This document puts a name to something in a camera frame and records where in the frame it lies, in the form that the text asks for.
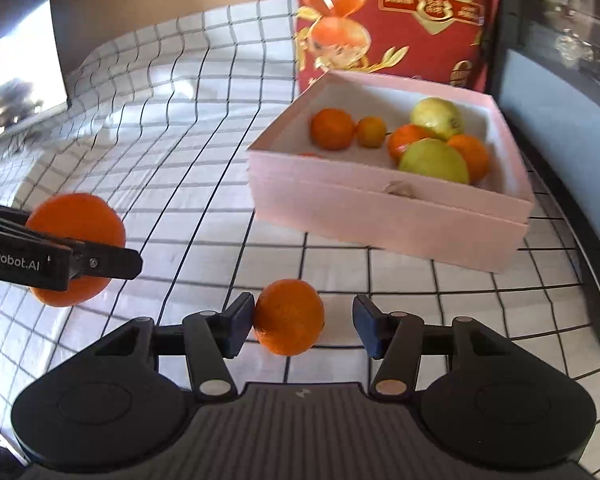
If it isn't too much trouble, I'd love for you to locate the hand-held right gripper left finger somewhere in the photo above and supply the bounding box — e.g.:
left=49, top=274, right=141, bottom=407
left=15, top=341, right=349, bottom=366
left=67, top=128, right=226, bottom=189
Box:
left=97, top=291, right=256, bottom=401

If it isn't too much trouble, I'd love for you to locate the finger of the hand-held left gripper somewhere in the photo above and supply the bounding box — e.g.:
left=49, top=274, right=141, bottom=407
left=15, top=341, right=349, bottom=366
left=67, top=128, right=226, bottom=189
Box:
left=0, top=216, right=144, bottom=292
left=0, top=201, right=28, bottom=228

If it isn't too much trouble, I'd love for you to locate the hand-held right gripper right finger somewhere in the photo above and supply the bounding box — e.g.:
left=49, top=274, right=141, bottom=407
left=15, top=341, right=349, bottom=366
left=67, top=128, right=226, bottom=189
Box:
left=352, top=294, right=511, bottom=401

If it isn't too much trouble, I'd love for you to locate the large orange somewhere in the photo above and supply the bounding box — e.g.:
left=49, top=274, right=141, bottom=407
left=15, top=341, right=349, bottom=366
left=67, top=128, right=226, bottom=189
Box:
left=24, top=192, right=127, bottom=308

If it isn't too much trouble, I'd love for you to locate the pink cardboard box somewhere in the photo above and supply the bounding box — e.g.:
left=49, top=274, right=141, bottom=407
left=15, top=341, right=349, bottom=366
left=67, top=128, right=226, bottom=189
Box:
left=245, top=70, right=537, bottom=274

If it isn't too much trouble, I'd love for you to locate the green pear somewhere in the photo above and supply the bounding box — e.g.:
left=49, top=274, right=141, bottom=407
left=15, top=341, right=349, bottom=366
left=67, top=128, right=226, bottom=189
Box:
left=398, top=138, right=471, bottom=186

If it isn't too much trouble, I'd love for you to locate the yellow speckled pear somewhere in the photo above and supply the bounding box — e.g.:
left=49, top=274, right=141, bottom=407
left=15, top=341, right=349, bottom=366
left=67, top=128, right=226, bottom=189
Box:
left=410, top=97, right=466, bottom=142

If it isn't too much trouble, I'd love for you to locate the white black checkered cloth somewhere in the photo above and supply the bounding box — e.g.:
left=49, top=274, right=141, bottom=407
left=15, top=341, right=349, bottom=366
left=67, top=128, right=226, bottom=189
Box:
left=0, top=0, right=600, bottom=480

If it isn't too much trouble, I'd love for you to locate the black computer monitor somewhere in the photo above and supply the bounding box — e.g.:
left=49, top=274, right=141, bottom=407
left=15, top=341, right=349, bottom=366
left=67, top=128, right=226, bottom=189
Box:
left=0, top=0, right=71, bottom=153

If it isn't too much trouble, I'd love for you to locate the glass sided computer case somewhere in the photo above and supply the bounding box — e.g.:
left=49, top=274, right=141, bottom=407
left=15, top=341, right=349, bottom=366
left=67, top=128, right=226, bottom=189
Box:
left=480, top=0, right=600, bottom=351

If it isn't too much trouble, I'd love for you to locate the red snack bag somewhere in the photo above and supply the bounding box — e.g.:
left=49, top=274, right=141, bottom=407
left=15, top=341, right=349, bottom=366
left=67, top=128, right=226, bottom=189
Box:
left=283, top=0, right=506, bottom=96

